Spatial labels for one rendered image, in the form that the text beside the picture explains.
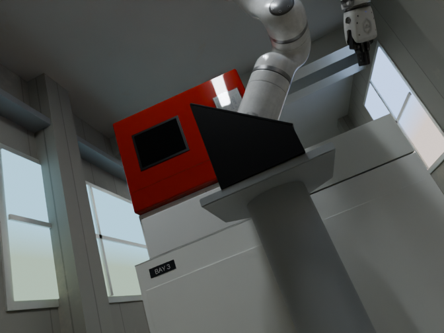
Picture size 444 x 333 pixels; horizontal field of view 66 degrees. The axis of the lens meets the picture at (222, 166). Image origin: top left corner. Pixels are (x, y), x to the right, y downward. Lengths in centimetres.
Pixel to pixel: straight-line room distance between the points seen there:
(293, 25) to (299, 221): 55
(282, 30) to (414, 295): 81
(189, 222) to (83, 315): 146
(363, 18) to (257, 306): 91
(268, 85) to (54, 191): 211
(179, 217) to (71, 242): 151
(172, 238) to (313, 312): 55
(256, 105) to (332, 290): 49
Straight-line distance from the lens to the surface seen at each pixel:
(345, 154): 116
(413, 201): 114
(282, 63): 101
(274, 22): 105
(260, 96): 96
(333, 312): 80
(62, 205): 271
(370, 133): 120
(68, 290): 256
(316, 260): 80
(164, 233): 118
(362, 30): 119
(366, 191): 113
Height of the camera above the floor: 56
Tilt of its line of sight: 23 degrees up
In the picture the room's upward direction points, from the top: 21 degrees counter-clockwise
